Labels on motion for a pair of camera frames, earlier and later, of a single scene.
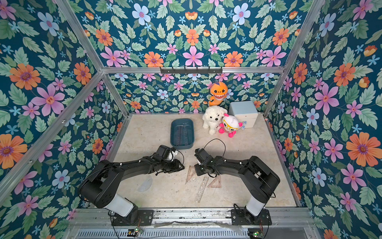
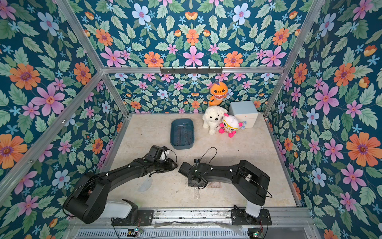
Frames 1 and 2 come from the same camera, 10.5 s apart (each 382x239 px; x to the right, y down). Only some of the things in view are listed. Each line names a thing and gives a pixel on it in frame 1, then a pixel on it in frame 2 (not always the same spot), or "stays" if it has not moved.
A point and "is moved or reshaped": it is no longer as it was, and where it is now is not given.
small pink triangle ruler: x=212 y=184 stays
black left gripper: x=176 y=166 stays
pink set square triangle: x=191 y=172 is moved or reshaped
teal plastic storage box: x=182 y=133 stays
